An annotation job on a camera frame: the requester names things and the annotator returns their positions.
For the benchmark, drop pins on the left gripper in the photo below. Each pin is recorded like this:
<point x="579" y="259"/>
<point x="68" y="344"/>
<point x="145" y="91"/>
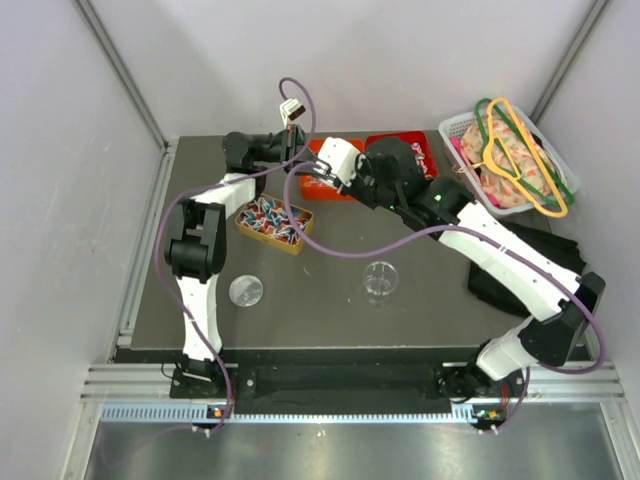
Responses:
<point x="292" y="142"/>

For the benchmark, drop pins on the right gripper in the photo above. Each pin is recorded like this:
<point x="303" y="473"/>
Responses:
<point x="352" y="189"/>

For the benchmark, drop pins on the metal scoop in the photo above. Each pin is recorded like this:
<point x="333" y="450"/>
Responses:
<point x="320" y="170"/>

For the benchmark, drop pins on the gold candy tin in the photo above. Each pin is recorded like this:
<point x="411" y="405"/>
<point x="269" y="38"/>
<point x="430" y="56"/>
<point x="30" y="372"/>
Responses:
<point x="265" y="219"/>

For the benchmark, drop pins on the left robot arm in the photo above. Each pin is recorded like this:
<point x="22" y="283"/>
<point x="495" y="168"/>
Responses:
<point x="192" y="240"/>

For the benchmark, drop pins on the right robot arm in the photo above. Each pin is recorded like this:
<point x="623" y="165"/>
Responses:
<point x="559" y="302"/>

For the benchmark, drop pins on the orange candy box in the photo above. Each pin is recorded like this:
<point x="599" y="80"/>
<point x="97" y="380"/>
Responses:
<point x="315" y="190"/>

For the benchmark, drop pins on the red candy box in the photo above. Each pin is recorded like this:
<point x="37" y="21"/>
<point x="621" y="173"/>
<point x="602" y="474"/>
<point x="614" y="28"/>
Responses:
<point x="420" y="146"/>

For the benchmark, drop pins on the clear glass jar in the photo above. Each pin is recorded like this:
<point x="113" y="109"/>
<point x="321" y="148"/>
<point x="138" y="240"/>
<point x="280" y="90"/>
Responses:
<point x="380" y="280"/>

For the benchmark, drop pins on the yellow hanger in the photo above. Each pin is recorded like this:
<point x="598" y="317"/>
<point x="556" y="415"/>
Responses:
<point x="514" y="169"/>

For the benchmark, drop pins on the floral cloth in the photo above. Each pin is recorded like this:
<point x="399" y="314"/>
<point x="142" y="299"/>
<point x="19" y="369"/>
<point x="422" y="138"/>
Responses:
<point x="512" y="151"/>

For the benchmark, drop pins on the green hanger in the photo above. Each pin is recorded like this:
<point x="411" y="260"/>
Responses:
<point x="484" y="111"/>

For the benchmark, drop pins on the white plastic basket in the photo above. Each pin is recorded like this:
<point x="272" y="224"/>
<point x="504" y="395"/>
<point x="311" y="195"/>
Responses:
<point x="452" y="130"/>

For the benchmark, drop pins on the black cloth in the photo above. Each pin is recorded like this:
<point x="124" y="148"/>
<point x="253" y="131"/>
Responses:
<point x="562" y="251"/>

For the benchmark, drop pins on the clear jar lid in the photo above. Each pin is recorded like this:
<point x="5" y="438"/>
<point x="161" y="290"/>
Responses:
<point x="246" y="291"/>

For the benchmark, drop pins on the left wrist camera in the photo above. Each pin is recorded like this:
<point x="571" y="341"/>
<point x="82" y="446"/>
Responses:
<point x="290" y="110"/>

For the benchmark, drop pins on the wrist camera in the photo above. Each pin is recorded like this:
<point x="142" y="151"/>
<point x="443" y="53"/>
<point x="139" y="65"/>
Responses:
<point x="344" y="159"/>
<point x="290" y="110"/>

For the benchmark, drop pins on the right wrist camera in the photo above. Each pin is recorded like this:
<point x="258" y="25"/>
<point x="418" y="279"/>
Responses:
<point x="344" y="159"/>

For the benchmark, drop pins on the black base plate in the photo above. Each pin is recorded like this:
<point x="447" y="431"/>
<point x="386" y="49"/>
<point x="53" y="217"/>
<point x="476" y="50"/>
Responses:
<point x="356" y="389"/>

